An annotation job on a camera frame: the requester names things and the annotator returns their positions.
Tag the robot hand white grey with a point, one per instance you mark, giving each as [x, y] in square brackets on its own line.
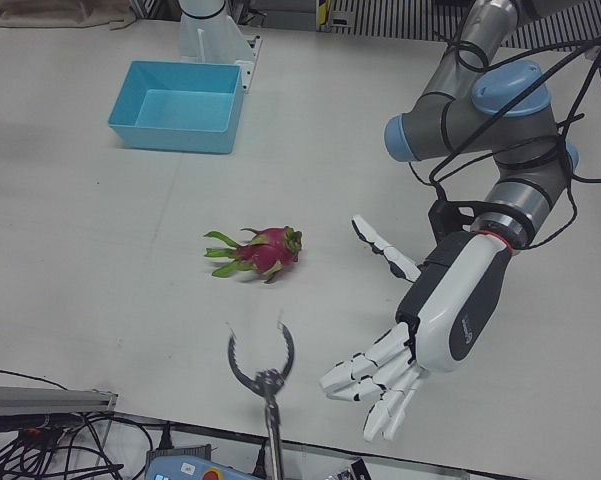
[460, 300]

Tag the pink dragon fruit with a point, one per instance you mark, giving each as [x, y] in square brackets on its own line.
[265, 250]

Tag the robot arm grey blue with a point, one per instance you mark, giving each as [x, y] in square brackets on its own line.
[480, 135]

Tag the black white printed box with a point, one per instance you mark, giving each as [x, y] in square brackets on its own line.
[352, 470]

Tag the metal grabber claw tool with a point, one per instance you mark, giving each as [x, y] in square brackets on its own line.
[272, 430]

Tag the grey ribbed panel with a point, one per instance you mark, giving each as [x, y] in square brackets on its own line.
[405, 17]

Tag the light blue plastic bin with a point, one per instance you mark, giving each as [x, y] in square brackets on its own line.
[180, 140]

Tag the blue grey teach pendant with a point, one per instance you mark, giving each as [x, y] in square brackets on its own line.
[180, 467]

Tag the beige cloth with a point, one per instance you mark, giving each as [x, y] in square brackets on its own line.
[55, 12]

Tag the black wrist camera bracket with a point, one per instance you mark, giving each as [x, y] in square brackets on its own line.
[437, 215]

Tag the yellow black hazard post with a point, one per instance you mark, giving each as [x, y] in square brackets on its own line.
[323, 10]

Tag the white pedestal mount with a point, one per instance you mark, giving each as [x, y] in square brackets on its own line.
[205, 30]

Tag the aluminium profile rail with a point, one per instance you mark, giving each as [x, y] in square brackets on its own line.
[40, 397]

